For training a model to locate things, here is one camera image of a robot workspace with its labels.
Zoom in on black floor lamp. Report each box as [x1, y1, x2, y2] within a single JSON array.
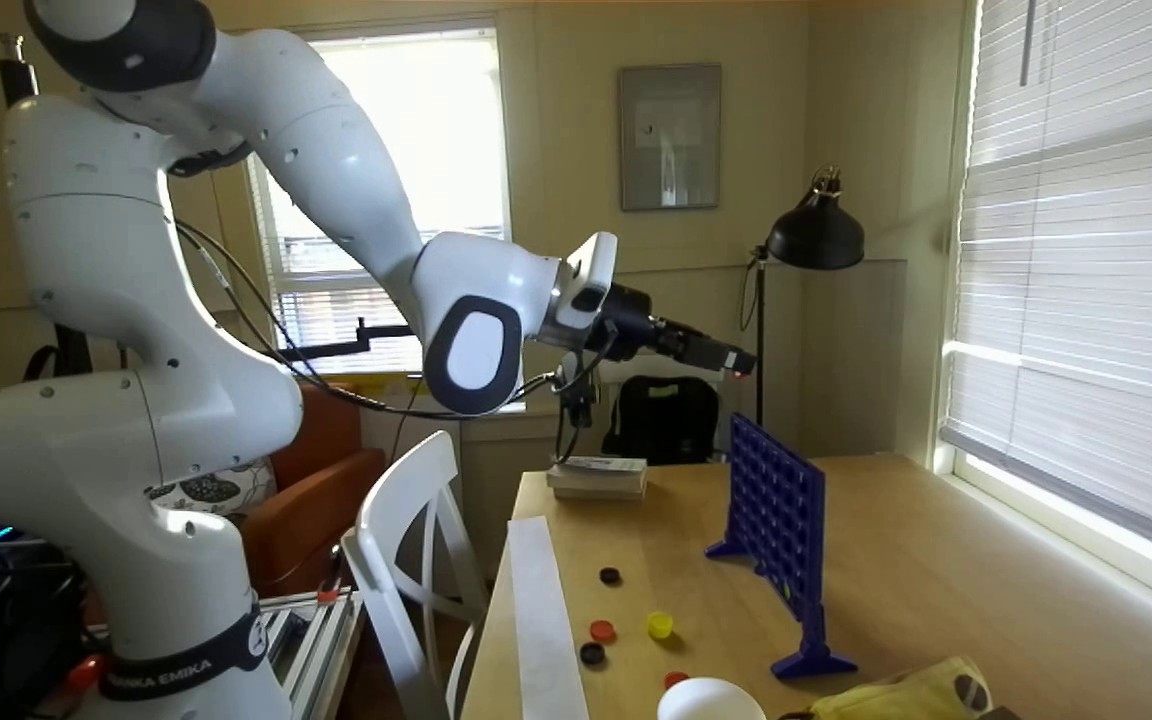
[[738, 167, 870, 433]]

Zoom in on black backpack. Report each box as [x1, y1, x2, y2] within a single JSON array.
[[602, 371, 726, 467]]

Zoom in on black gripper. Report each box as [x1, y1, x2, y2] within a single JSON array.
[[596, 284, 755, 379]]

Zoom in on white paper strip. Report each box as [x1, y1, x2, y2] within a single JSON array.
[[506, 513, 594, 720]]

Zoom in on yellow cloth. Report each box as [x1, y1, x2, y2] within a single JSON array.
[[810, 651, 999, 720]]

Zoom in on red round knob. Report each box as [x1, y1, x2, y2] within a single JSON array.
[[63, 651, 107, 702]]

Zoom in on white wooden chair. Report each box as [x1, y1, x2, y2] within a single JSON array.
[[338, 427, 489, 720]]

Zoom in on white window blinds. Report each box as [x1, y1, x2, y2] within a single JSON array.
[[938, 0, 1152, 573]]

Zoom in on bright uncovered window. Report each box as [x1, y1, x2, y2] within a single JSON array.
[[248, 27, 517, 379]]

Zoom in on white paper cup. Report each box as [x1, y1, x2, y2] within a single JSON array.
[[658, 672, 767, 720]]

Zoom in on wall picture frame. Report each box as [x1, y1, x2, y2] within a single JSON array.
[[615, 62, 726, 218]]

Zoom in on white board yellow edge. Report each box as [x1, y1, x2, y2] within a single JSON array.
[[355, 378, 463, 466]]

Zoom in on white rectangular box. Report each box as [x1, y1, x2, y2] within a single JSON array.
[[543, 452, 653, 505]]

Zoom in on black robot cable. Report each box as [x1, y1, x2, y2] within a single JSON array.
[[173, 218, 567, 426]]

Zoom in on blue connect four grid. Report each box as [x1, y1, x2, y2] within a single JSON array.
[[705, 413, 865, 686]]

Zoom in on orange armchair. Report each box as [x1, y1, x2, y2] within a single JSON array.
[[243, 386, 391, 601]]

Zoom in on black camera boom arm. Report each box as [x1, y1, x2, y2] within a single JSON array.
[[268, 316, 416, 371]]

